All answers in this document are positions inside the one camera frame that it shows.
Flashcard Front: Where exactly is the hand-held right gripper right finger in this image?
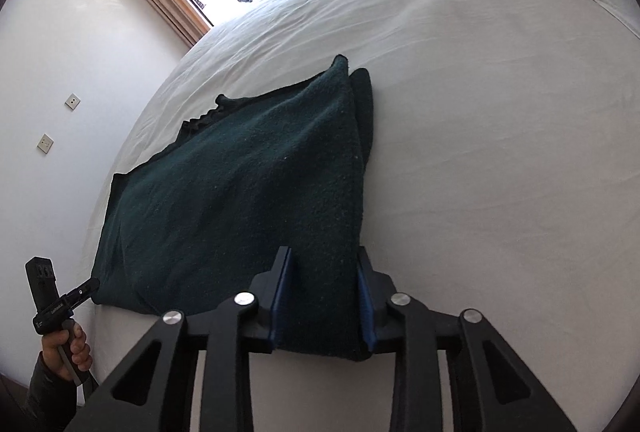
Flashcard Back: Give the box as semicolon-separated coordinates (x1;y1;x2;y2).
356;246;576;432

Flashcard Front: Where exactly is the dark green knit sweater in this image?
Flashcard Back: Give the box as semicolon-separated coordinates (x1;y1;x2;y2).
91;54;376;362

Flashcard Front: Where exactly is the white sheeted bed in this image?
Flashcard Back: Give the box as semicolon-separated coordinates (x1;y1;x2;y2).
85;0;640;432

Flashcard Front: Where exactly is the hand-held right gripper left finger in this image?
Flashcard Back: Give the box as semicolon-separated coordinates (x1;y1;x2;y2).
65;246;293;432

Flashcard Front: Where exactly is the person's left forearm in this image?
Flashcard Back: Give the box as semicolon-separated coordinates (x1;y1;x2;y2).
22;354;93;432

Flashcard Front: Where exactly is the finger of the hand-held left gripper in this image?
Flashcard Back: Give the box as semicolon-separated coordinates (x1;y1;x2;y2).
62;277;101;310

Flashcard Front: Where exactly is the person's left hand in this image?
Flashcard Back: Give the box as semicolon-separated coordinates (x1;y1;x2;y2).
41;327;93;383

